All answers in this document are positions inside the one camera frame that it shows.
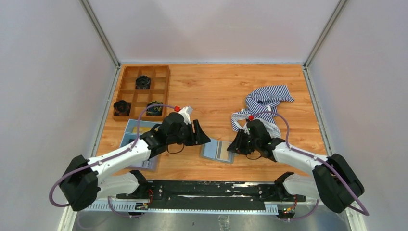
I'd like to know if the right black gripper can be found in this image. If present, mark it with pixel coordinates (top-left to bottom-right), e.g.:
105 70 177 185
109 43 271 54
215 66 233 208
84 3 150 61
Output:
228 129 260 155

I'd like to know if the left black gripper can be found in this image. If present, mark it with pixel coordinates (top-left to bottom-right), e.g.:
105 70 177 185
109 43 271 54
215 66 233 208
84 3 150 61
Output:
167 119 211 147

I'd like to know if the grey card holder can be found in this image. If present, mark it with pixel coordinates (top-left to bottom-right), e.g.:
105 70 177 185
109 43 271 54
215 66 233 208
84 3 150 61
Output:
200 138 233 164

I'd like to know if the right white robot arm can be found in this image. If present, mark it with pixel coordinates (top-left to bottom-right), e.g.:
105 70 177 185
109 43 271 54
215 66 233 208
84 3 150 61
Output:
227 119 365 213

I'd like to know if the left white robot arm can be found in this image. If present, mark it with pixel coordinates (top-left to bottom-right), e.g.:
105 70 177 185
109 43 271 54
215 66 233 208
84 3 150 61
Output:
57 112 211 212

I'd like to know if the gold credit card in holder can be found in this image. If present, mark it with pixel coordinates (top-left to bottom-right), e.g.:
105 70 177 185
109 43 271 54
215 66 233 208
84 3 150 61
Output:
218 141 234 163

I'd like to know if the blue green rolled belt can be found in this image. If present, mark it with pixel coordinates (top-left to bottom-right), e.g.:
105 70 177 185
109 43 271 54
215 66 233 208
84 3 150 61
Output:
146 101 163 116

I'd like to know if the striped blue white cloth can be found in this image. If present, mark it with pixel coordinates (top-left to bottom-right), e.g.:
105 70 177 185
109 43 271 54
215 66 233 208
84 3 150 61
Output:
231 85 294 138

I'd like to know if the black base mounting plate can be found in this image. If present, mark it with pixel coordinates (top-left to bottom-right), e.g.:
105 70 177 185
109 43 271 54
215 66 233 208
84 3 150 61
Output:
116 180 306 211

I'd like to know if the light blue box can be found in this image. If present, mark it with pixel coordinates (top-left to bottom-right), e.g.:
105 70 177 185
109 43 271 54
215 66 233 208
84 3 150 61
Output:
119 119 159 172

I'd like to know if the wooden compartment tray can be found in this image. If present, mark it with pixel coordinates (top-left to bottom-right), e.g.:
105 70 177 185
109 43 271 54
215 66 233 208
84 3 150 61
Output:
112 64 170 121

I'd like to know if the black rolled belt top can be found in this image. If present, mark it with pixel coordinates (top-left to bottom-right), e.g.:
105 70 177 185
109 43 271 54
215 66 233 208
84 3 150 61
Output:
135 75 152 89

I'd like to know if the black rolled belt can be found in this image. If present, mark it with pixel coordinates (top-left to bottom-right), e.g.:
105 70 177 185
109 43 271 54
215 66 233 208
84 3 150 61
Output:
135 75 152 89
113 100 131 116

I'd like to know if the black rolled belt left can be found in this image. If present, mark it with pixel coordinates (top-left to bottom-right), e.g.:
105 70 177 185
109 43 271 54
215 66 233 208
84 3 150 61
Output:
113 100 131 116

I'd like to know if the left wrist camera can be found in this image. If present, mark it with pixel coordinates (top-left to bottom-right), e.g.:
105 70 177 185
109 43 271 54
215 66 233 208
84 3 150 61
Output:
178 106 193 125

